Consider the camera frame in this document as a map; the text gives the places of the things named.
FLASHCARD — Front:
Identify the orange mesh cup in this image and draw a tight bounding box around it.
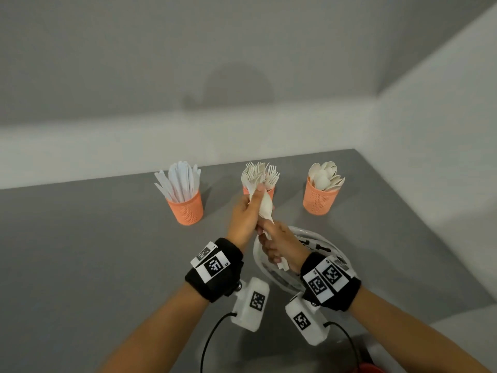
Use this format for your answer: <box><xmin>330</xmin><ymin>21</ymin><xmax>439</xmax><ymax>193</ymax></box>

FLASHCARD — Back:
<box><xmin>302</xmin><ymin>176</ymin><xmax>341</xmax><ymax>217</ymax></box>
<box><xmin>167</xmin><ymin>190</ymin><xmax>204</xmax><ymax>226</ymax></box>
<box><xmin>242</xmin><ymin>184</ymin><xmax>275</xmax><ymax>203</ymax></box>

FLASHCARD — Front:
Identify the clear plastic bag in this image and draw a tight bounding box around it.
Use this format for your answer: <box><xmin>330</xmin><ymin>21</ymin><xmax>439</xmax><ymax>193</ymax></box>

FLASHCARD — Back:
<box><xmin>253</xmin><ymin>225</ymin><xmax>354</xmax><ymax>296</ymax></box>

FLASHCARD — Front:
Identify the black marker wristband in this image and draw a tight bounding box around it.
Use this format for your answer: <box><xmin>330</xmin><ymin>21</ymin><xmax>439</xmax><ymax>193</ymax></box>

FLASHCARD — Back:
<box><xmin>300</xmin><ymin>251</ymin><xmax>362</xmax><ymax>312</ymax></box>
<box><xmin>184</xmin><ymin>238</ymin><xmax>244</xmax><ymax>304</ymax></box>

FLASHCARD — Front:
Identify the person's left hand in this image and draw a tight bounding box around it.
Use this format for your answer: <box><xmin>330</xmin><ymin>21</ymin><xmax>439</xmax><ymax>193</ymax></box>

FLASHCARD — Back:
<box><xmin>226</xmin><ymin>184</ymin><xmax>269</xmax><ymax>253</ymax></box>

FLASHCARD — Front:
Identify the black camera cable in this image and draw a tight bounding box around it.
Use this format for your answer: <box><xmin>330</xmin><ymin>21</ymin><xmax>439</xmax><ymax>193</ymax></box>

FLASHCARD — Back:
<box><xmin>200</xmin><ymin>312</ymin><xmax>238</xmax><ymax>373</ymax></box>
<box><xmin>328</xmin><ymin>321</ymin><xmax>357</xmax><ymax>366</ymax></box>

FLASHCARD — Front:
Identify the bunch of white plastic knives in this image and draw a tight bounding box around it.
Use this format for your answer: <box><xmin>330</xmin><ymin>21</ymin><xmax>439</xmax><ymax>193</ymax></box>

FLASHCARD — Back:
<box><xmin>154</xmin><ymin>161</ymin><xmax>202</xmax><ymax>204</ymax></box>

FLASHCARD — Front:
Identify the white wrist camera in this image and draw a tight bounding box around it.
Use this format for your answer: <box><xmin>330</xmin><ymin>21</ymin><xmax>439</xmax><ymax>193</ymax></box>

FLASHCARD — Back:
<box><xmin>285</xmin><ymin>293</ymin><xmax>331</xmax><ymax>346</ymax></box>
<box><xmin>231</xmin><ymin>277</ymin><xmax>271</xmax><ymax>333</ymax></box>

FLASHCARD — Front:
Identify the person's right hand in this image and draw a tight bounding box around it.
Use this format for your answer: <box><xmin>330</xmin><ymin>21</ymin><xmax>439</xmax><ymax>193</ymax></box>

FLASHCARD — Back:
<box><xmin>256</xmin><ymin>219</ymin><xmax>311</xmax><ymax>275</ymax></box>

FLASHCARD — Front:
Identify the bunch of white plastic forks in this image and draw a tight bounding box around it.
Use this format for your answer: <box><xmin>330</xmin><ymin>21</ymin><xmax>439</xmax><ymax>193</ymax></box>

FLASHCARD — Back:
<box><xmin>241</xmin><ymin>162</ymin><xmax>280</xmax><ymax>191</ymax></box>

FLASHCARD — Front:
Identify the bunch of white plastic spoons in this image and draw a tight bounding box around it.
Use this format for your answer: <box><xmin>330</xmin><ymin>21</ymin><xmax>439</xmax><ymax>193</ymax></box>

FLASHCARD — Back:
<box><xmin>309</xmin><ymin>161</ymin><xmax>346</xmax><ymax>192</ymax></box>

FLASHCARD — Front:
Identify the person's left forearm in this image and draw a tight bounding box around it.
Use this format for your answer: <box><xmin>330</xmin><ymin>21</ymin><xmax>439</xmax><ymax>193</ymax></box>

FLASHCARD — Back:
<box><xmin>99</xmin><ymin>282</ymin><xmax>210</xmax><ymax>373</ymax></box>

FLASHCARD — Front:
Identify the person's right forearm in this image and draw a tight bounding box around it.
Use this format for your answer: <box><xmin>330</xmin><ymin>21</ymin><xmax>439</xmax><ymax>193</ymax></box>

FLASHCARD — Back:
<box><xmin>348</xmin><ymin>285</ymin><xmax>492</xmax><ymax>373</ymax></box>

